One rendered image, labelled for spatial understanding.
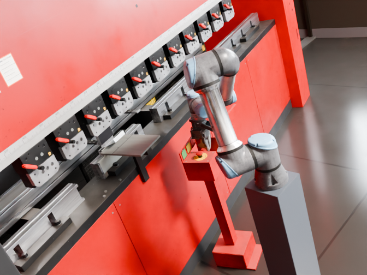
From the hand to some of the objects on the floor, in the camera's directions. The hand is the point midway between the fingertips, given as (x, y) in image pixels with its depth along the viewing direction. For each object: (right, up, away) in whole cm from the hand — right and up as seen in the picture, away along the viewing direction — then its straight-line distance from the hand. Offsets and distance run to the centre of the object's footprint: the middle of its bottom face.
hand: (209, 149), depth 238 cm
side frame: (+69, +42, +202) cm, 217 cm away
